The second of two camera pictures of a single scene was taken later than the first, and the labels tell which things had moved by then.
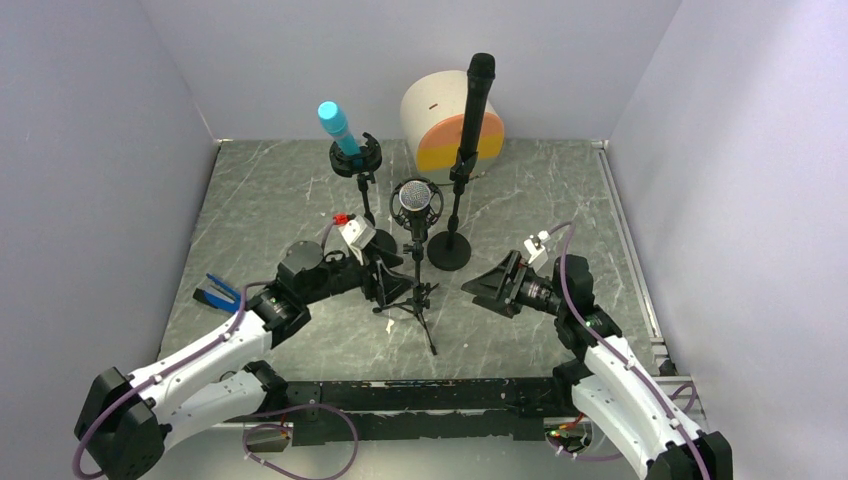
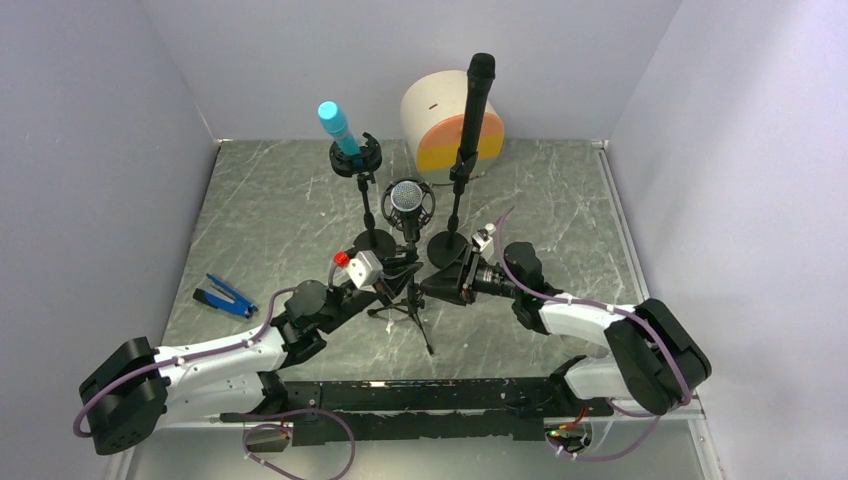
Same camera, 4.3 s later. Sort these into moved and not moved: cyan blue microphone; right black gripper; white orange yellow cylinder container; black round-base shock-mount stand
Moved: right black gripper
Not moved: black round-base shock-mount stand; white orange yellow cylinder container; cyan blue microphone
